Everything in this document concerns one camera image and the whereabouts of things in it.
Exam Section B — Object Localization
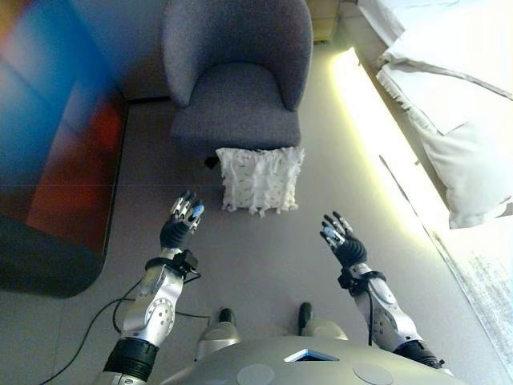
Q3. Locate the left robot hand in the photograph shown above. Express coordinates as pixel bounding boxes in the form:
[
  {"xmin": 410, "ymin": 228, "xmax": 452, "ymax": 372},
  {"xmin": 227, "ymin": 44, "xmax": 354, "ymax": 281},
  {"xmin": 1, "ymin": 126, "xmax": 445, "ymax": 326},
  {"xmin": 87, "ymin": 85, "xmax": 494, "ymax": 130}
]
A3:
[{"xmin": 160, "ymin": 190, "xmax": 206, "ymax": 249}]

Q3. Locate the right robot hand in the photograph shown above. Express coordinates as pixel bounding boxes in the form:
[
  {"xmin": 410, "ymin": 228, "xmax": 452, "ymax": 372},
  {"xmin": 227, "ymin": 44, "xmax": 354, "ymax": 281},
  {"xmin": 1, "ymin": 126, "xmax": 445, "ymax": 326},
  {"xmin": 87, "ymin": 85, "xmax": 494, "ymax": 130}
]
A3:
[{"xmin": 319, "ymin": 210, "xmax": 369, "ymax": 266}]

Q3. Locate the white fringed cushion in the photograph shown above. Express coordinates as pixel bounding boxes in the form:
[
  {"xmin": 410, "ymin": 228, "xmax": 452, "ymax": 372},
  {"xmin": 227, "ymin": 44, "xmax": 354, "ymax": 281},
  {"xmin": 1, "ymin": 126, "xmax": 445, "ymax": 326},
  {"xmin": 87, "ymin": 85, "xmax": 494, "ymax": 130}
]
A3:
[{"xmin": 215, "ymin": 146, "xmax": 305, "ymax": 220}]

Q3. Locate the silver right robot leg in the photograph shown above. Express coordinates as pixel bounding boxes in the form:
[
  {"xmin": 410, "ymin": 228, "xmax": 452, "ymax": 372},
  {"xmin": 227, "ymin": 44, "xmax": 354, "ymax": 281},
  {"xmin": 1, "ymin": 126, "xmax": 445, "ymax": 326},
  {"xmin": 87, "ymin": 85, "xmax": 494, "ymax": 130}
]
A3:
[{"xmin": 296, "ymin": 302, "xmax": 348, "ymax": 342}]

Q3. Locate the silver robot leg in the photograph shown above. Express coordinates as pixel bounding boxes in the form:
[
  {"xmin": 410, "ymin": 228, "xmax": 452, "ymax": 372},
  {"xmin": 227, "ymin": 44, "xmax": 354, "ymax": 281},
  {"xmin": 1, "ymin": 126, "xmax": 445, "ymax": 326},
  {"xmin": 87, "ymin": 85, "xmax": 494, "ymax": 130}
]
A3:
[
  {"xmin": 296, "ymin": 302, "xmax": 348, "ymax": 342},
  {"xmin": 194, "ymin": 307, "xmax": 241, "ymax": 362}
]

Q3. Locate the silver left robot leg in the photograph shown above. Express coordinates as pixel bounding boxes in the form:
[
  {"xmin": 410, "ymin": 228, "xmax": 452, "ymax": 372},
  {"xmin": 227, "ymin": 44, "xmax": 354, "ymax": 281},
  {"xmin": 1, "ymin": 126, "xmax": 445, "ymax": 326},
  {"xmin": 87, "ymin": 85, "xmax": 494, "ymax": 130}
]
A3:
[{"xmin": 194, "ymin": 307, "xmax": 241, "ymax": 362}]

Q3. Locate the silver robot torso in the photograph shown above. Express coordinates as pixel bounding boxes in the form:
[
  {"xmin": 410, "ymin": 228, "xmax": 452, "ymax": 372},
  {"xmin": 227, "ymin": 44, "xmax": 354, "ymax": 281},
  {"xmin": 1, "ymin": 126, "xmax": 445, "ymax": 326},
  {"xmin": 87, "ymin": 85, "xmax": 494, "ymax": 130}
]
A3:
[{"xmin": 160, "ymin": 334, "xmax": 470, "ymax": 385}]

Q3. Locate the white bed pillow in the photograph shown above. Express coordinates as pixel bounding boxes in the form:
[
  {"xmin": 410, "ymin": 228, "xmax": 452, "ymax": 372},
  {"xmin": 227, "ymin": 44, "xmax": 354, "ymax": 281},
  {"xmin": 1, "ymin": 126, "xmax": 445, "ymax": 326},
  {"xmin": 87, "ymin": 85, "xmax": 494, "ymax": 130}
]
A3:
[{"xmin": 412, "ymin": 115, "xmax": 513, "ymax": 229}]

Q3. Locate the grey fabric armchair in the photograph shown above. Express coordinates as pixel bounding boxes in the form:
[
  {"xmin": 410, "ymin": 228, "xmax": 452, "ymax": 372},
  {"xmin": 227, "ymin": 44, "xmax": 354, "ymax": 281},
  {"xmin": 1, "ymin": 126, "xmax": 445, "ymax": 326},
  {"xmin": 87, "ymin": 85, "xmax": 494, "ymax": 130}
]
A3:
[{"xmin": 161, "ymin": 0, "xmax": 314, "ymax": 169}]

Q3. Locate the bed with white linen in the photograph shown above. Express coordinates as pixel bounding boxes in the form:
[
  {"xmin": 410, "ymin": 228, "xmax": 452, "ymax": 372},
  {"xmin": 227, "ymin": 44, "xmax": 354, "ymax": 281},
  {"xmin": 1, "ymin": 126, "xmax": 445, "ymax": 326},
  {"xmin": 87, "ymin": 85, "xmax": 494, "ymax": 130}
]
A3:
[{"xmin": 344, "ymin": 0, "xmax": 513, "ymax": 385}]

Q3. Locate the wooden nightstand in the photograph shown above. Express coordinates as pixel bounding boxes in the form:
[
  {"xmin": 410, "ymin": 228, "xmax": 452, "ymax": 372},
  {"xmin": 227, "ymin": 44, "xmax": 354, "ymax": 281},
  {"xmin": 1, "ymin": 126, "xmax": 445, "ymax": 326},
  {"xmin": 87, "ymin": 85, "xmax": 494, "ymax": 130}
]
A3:
[{"xmin": 312, "ymin": 0, "xmax": 341, "ymax": 43}]

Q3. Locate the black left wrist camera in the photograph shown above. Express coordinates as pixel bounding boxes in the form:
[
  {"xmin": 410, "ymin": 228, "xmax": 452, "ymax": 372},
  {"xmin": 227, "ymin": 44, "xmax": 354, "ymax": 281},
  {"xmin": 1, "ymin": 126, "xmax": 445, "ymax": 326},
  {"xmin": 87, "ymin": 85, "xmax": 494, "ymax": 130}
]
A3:
[{"xmin": 174, "ymin": 250, "xmax": 200, "ymax": 278}]

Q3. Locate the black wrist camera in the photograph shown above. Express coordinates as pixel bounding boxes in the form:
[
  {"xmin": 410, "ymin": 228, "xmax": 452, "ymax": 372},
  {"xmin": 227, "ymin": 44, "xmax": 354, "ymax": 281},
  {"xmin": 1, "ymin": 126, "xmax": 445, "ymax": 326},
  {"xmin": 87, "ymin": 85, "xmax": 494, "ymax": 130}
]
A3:
[
  {"xmin": 174, "ymin": 250, "xmax": 200, "ymax": 278},
  {"xmin": 338, "ymin": 268, "xmax": 356, "ymax": 296}
]

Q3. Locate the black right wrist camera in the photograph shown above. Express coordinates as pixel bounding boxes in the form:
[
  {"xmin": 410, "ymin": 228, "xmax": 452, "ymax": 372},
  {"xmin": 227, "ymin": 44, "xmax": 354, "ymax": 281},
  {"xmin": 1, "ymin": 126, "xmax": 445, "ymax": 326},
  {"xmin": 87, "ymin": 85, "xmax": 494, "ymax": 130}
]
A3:
[{"xmin": 338, "ymin": 268, "xmax": 356, "ymax": 296}]

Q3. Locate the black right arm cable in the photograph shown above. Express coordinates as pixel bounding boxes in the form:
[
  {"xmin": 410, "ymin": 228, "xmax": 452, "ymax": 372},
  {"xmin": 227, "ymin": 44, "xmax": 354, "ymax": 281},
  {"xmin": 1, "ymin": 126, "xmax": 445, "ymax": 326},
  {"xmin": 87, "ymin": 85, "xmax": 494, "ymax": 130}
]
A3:
[{"xmin": 366, "ymin": 292, "xmax": 376, "ymax": 348}]

